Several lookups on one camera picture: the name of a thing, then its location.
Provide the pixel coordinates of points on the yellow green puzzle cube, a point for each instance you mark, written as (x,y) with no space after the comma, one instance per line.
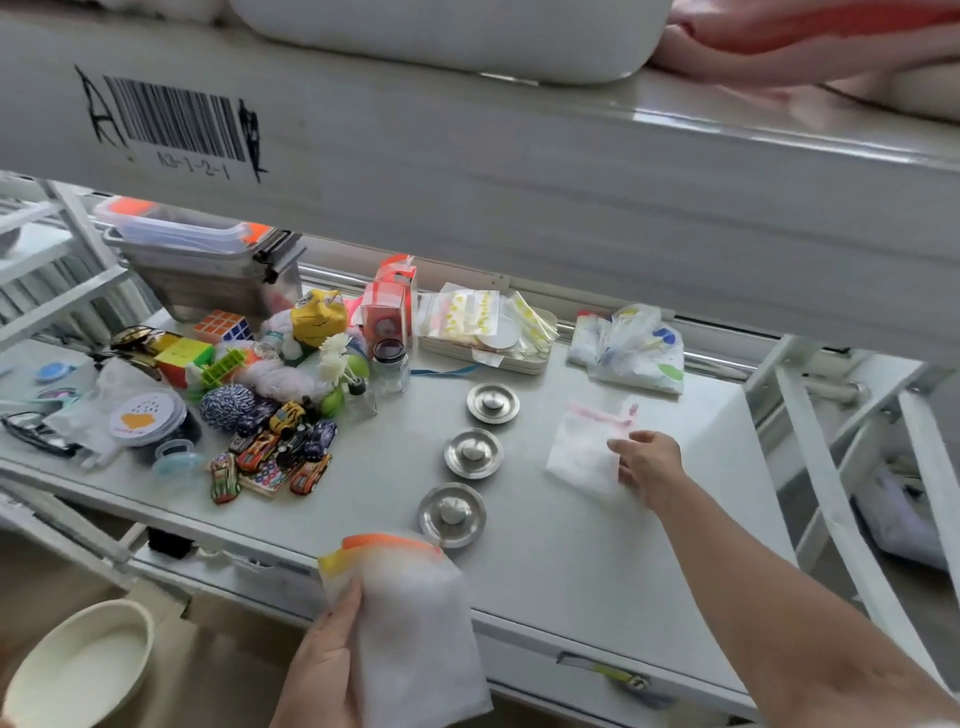
(184,358)

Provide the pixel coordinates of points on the clear container with orange lid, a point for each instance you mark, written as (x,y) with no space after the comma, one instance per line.
(176,225)

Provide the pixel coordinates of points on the white round bowl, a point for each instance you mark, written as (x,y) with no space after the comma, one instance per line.
(75,667)

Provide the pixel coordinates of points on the person's right hand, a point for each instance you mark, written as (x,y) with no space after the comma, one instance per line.
(654,469)

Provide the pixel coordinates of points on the clear bag with colourful print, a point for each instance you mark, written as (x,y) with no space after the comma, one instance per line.
(634,352)

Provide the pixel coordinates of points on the white cushion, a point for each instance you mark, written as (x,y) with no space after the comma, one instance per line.
(465,34)

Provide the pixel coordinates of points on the yellow soft toy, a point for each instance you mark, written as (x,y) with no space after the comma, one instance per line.
(319,316)

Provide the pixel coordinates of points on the white pouch with orange strip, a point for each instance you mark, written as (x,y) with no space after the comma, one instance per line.
(420,637)

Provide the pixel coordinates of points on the green plastic toy block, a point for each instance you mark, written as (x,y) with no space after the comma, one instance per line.
(223,367)

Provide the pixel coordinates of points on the green ball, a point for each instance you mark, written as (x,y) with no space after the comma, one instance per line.
(331,405)

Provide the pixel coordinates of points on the pink cloth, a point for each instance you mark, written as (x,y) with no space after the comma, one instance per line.
(810,41)

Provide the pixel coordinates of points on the metal tray of packets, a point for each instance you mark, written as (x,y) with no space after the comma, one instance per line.
(480,330)

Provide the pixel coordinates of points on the gold sunglasses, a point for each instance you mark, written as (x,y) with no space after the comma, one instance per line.
(142,339)

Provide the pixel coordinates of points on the white bag with dark print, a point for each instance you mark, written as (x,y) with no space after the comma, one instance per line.
(900,517)

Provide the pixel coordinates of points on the round tub with white lid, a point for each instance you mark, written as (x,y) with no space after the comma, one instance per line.
(150,424)

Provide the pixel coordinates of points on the white pouch with pink strip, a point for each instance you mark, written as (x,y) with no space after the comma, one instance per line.
(581,446)

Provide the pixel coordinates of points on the person's right forearm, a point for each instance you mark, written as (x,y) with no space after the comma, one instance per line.
(780,607)

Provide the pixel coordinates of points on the white metal shelf rack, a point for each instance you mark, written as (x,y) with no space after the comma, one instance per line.
(525,195)

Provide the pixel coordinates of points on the multicolour puzzle cube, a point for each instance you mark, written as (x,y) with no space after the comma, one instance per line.
(223,328)

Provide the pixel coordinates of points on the person's right thumb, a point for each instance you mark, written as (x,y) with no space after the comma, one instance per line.
(622,446)

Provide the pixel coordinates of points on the small steel sink stopper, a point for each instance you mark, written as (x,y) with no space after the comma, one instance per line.
(493,403)

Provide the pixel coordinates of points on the blue white twine ball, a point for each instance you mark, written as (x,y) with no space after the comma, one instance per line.
(225,407)

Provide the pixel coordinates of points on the person's left thumb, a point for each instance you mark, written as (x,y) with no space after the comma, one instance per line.
(341,619)

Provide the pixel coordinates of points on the barcode label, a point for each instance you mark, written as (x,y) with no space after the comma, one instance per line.
(176,120)

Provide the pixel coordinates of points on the small glass jar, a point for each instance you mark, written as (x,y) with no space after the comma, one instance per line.
(391,367)

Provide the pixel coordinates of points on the clear storage box black latch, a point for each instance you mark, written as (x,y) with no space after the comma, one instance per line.
(217,281)

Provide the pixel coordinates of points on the crumpled white plastic bag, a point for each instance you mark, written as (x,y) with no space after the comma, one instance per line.
(97,409)

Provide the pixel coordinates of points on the pile of toy cars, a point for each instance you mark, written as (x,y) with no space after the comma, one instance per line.
(289,446)

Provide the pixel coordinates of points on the blue ribbon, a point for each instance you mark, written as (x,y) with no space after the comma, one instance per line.
(446,371)

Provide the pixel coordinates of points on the white mesh netting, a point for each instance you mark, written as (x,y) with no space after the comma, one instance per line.
(289,381)

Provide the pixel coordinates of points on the small bottle with white flowers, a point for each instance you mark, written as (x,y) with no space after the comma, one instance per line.
(358,394)

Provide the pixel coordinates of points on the medium steel sink stopper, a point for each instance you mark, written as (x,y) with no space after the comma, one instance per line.
(473,454)

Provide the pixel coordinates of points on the pink and white carton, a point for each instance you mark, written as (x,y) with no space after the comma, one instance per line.
(386,307)

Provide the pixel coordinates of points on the small blue cap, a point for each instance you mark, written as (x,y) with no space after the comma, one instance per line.
(54,372)

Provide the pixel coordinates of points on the black eyeglasses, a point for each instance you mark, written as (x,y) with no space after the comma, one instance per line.
(34,433)

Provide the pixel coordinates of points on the yellow label tag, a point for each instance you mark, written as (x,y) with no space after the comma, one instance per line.
(611,673)

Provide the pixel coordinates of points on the person's left hand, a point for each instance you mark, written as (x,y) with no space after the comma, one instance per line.
(319,675)

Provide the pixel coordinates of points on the large steel sink stopper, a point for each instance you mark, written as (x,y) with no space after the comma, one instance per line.
(451,514)

